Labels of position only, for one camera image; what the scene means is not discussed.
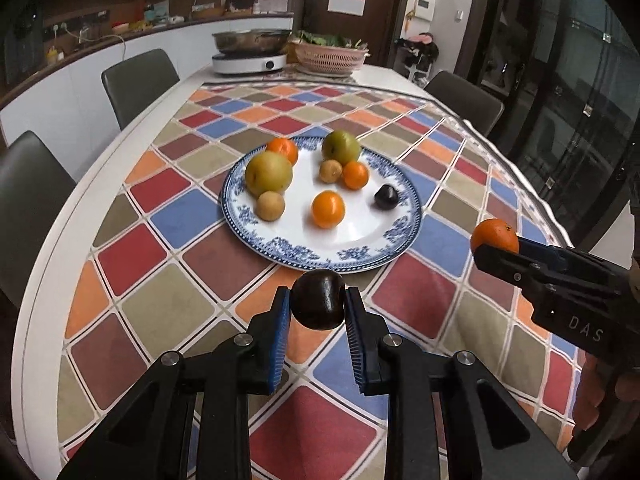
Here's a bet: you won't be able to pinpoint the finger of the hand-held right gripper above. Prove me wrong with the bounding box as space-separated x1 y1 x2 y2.
473 242 562 307
517 237 627 282

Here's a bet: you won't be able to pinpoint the white sideboard cabinet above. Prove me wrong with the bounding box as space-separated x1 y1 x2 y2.
0 10 296 171

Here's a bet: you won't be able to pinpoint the pile of dark clothes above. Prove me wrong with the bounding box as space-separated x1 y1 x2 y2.
395 32 440 81

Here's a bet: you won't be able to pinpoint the person's right hand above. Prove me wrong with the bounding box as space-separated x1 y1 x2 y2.
567 350 640 466

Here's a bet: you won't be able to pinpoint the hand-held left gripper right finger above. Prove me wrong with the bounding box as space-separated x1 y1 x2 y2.
344 286 578 480

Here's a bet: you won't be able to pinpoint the small mandarin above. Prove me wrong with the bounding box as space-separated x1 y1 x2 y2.
342 161 370 191

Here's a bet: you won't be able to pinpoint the round orange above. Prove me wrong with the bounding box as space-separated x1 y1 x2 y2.
266 137 299 166

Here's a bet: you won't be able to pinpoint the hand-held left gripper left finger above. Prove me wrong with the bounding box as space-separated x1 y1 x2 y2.
57 286 293 480

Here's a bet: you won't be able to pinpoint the pink plastic basket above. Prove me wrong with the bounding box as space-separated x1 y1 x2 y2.
289 41 370 77

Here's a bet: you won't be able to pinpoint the large orange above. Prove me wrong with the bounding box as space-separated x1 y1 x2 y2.
470 218 520 257

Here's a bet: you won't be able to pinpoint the white induction cooker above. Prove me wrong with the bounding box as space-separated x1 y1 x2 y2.
211 51 288 76

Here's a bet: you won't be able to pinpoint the green leafy vegetables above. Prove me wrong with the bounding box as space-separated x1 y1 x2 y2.
290 30 368 50

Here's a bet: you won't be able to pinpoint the yellow pear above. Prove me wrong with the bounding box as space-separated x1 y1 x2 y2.
244 151 294 198

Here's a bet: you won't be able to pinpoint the blue patterned white plate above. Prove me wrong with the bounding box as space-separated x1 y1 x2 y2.
221 135 423 273

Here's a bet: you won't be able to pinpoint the grey dining chair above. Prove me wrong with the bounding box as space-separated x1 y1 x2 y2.
101 49 181 131
424 70 505 137
0 131 78 311

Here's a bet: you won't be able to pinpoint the colourful checkered tablecloth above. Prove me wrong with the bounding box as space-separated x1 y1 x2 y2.
55 80 576 466

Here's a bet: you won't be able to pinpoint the large green round fruit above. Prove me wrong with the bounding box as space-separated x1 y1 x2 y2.
321 130 362 165

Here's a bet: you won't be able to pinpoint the dark plum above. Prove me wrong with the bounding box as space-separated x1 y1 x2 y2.
291 269 347 331
374 184 399 209

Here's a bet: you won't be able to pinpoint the oval orange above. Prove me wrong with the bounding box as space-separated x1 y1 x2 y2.
311 190 346 229

